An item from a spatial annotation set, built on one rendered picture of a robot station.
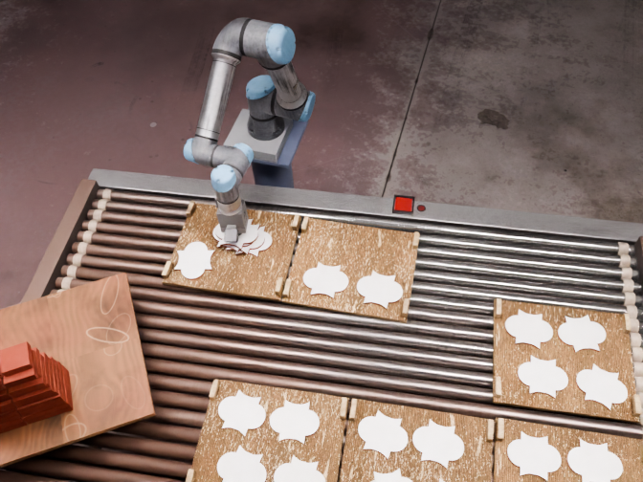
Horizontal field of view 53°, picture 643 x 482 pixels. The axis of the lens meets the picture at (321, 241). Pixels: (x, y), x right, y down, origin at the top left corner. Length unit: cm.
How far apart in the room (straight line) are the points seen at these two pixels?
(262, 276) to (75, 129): 236
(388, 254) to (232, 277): 54
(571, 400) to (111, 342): 137
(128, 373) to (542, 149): 275
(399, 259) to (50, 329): 113
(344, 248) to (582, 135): 220
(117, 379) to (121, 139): 235
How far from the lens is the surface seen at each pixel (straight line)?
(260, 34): 209
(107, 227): 247
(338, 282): 214
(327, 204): 237
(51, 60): 487
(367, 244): 224
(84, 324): 212
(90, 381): 202
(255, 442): 194
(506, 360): 207
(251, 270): 220
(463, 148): 387
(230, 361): 207
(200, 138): 213
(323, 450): 192
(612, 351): 218
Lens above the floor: 277
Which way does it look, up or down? 55 degrees down
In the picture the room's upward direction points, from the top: 4 degrees counter-clockwise
